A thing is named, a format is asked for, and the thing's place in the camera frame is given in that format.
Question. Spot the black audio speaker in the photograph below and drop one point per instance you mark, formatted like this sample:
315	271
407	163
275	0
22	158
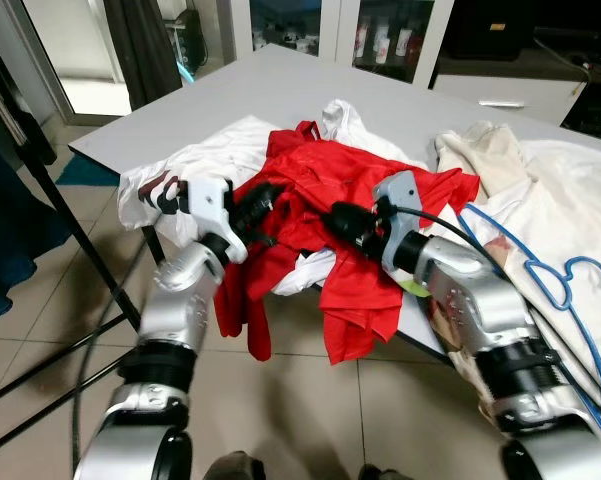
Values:
490	28

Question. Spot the dark TV stand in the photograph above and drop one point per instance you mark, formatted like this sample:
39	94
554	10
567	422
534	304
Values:
570	70

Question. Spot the black device with light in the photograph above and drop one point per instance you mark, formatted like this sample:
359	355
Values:
190	40

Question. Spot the red striped polo shirt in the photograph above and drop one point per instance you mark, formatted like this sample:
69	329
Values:
360	310

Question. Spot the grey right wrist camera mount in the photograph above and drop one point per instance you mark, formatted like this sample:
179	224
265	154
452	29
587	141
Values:
395	195

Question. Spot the lime green cloth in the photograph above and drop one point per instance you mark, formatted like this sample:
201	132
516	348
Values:
415	290

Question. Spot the teal floor mat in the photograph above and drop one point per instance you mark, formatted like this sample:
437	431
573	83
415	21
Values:
85	172

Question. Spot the cream garment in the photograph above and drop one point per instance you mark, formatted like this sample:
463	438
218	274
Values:
480	150

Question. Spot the white bottle red label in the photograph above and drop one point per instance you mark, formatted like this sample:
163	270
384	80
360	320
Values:
408	42
362	40
382	40

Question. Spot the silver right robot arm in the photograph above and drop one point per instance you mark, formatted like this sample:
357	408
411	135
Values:
470	290

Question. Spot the white glass door cabinet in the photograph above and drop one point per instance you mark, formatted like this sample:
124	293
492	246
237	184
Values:
340	25

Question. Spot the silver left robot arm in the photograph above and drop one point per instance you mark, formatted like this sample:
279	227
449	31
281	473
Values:
175	300

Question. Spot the blue plastic clothes hanger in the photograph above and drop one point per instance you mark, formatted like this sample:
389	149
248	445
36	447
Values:
572	260

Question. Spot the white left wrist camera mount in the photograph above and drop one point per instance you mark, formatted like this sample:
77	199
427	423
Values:
210	200

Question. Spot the black clothes rack stand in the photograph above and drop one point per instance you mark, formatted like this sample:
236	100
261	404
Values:
94	250

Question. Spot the white polo shirt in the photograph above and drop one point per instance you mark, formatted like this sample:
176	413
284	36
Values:
350	125

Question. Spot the black set-top box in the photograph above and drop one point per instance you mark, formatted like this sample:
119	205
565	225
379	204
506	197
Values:
595	110

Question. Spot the dark grey curtain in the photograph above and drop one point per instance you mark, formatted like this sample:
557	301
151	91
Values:
140	50

